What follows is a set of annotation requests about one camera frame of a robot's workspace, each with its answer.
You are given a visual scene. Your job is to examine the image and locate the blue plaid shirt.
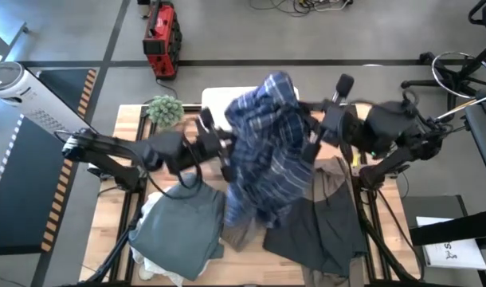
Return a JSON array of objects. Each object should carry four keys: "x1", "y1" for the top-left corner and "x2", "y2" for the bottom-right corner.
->
[{"x1": 222, "y1": 71, "x2": 319, "y2": 230}]

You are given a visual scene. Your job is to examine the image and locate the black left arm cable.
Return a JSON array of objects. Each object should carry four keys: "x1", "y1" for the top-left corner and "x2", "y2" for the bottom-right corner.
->
[{"x1": 146, "y1": 159, "x2": 206, "y2": 200}]

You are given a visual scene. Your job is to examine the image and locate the black hazard-striped floor mat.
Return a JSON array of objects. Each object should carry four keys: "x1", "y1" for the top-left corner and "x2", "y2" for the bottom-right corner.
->
[{"x1": 0, "y1": 67, "x2": 99, "y2": 256}]

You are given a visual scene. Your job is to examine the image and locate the metal rod with yellow end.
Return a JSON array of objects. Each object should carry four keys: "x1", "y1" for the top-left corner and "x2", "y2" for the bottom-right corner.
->
[{"x1": 433, "y1": 89, "x2": 486, "y2": 120}]

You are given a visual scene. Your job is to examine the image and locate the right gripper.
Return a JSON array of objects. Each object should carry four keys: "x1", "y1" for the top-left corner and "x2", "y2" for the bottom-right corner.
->
[{"x1": 301, "y1": 73, "x2": 359, "y2": 164}]

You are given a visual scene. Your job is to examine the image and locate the bundle of floor cables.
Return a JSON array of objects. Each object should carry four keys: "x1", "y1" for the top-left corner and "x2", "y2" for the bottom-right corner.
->
[{"x1": 249, "y1": 0, "x2": 354, "y2": 18}]

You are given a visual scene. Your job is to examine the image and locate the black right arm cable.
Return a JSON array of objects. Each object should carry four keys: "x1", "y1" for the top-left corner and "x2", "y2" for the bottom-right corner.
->
[{"x1": 402, "y1": 89, "x2": 423, "y2": 108}]

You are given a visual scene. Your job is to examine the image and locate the black flat bar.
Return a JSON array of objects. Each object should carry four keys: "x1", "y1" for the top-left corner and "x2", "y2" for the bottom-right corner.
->
[{"x1": 409, "y1": 209, "x2": 486, "y2": 247}]

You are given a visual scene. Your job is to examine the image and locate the dark grey garment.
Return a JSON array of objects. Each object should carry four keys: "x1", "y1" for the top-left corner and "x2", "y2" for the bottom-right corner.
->
[{"x1": 262, "y1": 183, "x2": 368, "y2": 278}]

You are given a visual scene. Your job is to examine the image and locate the white garment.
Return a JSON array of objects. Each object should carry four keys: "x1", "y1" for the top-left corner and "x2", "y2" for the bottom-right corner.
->
[{"x1": 130, "y1": 191, "x2": 212, "y2": 286}]

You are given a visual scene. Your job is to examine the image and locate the khaki trousers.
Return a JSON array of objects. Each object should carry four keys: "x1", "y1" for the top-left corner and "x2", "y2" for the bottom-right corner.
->
[{"x1": 221, "y1": 155, "x2": 366, "y2": 287}]

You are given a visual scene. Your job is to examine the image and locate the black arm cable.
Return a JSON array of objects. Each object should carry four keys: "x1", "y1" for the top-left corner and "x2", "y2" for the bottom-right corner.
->
[
  {"x1": 402, "y1": 89, "x2": 423, "y2": 108},
  {"x1": 146, "y1": 159, "x2": 206, "y2": 200}
]

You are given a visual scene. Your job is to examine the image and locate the teal green sweatshirt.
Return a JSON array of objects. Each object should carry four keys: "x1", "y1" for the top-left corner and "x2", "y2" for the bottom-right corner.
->
[{"x1": 127, "y1": 173, "x2": 227, "y2": 282}]

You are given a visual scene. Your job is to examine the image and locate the white tower air purifier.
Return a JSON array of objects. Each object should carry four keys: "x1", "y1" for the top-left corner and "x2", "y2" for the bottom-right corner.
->
[{"x1": 0, "y1": 61, "x2": 93, "y2": 135}]

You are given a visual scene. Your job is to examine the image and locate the red and black toolbox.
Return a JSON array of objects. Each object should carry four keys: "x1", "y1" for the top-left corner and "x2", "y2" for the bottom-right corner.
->
[{"x1": 142, "y1": 1, "x2": 183, "y2": 80}]

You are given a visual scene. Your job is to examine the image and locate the white paper sheet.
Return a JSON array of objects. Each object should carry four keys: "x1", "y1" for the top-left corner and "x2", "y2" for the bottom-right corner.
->
[{"x1": 416, "y1": 216, "x2": 486, "y2": 271}]

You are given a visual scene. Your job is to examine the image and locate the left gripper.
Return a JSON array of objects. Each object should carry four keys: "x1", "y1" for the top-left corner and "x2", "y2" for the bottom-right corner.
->
[{"x1": 189, "y1": 106, "x2": 236, "y2": 183}]

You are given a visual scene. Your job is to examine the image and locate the green potted succulent plant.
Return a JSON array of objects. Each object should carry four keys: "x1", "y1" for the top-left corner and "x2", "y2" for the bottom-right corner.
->
[{"x1": 146, "y1": 94, "x2": 186, "y2": 129}]

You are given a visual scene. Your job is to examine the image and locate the white perforated plastic basket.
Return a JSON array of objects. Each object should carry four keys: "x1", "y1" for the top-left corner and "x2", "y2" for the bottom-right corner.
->
[{"x1": 201, "y1": 86, "x2": 300, "y2": 132}]

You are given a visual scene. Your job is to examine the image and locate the black stool with chrome ring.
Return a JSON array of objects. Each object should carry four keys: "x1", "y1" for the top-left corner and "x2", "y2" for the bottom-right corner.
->
[{"x1": 400, "y1": 37, "x2": 486, "y2": 115}]

